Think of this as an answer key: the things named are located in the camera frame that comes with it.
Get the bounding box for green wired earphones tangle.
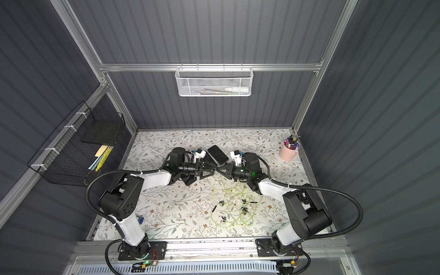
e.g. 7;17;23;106
208;175;263;229

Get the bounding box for blue-edged black smartphone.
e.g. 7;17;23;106
207;147;227;166

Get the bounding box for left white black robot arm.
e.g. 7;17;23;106
98;147;217;254

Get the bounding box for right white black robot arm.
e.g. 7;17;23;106
216;153;332;255

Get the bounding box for pink pen cup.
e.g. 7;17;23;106
279;135;301;162

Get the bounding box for blue device at table edge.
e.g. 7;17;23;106
136;215;144;225

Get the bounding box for white marker in basket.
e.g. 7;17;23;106
224;87;249;95

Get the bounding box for yellow sticky notes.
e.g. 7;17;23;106
95;145;108;158

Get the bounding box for black notebook in basket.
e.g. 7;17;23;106
80;120;124;146

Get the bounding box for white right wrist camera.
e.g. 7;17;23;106
230;150;244;166

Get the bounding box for left black corrugated cable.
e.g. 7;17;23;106
85;152;173;224

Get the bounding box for black corrugated cable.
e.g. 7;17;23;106
256;155;364;239
85;152;173;224

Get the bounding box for right black corrugated cable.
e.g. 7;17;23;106
256;155;364;239

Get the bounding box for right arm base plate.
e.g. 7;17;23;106
255;238;304;258

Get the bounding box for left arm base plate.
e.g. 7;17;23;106
118;241;168;261

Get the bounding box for white wire mesh basket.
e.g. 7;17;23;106
175;66;254;97

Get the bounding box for black wire wall basket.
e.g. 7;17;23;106
27;102;130;187

